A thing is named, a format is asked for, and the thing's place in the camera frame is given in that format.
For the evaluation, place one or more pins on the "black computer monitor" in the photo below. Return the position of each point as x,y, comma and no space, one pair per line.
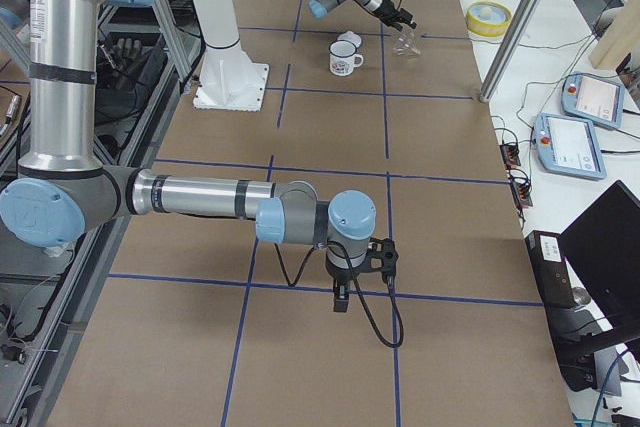
602,247

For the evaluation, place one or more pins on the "clear glass funnel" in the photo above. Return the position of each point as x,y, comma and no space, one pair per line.
405,46

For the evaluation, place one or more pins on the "blue teach pendant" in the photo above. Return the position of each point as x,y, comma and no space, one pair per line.
594,98
568,146

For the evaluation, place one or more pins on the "aluminium side frame rail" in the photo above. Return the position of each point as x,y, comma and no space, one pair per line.
46,302

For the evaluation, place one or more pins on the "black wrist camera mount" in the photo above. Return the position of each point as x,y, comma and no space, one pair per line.
381,257

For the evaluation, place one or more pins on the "aluminium frame post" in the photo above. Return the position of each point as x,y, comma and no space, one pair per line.
509,45

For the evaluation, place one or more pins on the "wooden plank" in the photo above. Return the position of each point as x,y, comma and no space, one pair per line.
621,38

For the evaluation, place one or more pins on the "far blue teach pendant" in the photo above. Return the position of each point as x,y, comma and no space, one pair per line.
594,98

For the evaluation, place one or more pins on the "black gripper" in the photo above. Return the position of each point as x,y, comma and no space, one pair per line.
341,278
388,9

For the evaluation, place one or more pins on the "white enamel mug blue rim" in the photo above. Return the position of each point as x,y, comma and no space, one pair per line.
344,58

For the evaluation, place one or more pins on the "lower orange black connector module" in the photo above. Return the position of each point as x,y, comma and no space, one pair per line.
521,194

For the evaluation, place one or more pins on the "yellow tape roll with bowl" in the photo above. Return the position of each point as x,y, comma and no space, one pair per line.
488,19

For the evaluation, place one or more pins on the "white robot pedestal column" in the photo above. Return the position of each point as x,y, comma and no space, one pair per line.
229,79

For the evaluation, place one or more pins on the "upper orange black connector module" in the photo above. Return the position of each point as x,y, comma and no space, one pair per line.
510,155

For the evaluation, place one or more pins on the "near blue teach pendant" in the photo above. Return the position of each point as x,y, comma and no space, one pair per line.
568,146

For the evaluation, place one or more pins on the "black desktop box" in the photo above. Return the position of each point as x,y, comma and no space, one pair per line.
550,269

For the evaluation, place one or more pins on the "orange black connector module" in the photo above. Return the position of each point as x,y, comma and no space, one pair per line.
510,155
521,194

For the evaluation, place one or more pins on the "white round mug lid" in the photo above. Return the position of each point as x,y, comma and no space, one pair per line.
351,37

